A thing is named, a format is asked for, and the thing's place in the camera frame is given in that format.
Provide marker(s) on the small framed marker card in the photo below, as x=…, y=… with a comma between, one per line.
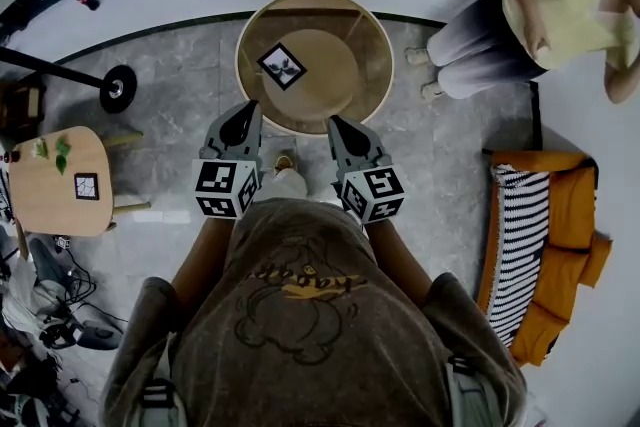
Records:
x=86, y=186

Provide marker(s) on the dark grey round base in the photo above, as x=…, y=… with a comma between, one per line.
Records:
x=100, y=335

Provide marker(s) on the wooden shelf rack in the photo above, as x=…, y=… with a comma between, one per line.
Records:
x=22, y=102

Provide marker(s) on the orange sofa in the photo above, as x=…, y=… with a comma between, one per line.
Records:
x=570, y=210

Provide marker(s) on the person's brown printed t-shirt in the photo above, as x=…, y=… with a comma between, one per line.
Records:
x=310, y=340

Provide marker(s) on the person's left shoe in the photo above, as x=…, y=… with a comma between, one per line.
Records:
x=284, y=163

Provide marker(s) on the person's left forearm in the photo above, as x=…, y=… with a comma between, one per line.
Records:
x=205, y=260

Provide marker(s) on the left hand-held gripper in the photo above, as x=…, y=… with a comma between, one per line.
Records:
x=215, y=180

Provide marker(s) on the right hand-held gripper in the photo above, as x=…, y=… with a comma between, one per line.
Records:
x=380, y=185

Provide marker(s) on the person's right forearm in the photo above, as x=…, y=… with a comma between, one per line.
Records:
x=400, y=260

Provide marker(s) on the person's light trousers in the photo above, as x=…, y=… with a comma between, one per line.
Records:
x=282, y=185

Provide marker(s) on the black framed picture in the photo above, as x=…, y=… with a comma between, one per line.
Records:
x=281, y=66

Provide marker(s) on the wooden side table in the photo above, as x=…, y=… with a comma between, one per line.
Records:
x=50, y=200

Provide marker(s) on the black and white striped blanket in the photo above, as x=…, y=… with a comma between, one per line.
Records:
x=520, y=225

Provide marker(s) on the round glass-top table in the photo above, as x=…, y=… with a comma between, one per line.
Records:
x=325, y=65

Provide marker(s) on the green leaf sprig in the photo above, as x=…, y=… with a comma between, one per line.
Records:
x=61, y=155

